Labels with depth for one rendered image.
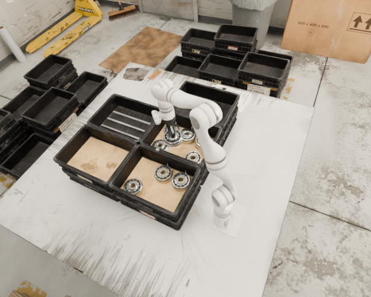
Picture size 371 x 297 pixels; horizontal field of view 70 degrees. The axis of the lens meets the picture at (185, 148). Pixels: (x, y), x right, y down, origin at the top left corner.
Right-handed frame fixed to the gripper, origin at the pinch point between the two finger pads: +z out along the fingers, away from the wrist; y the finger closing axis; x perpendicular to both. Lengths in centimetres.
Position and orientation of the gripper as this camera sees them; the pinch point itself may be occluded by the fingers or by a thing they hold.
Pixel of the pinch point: (171, 132)
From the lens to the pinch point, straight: 144.7
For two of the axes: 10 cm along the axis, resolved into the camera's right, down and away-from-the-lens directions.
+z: 0.8, 5.9, 8.0
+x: -9.4, 3.1, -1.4
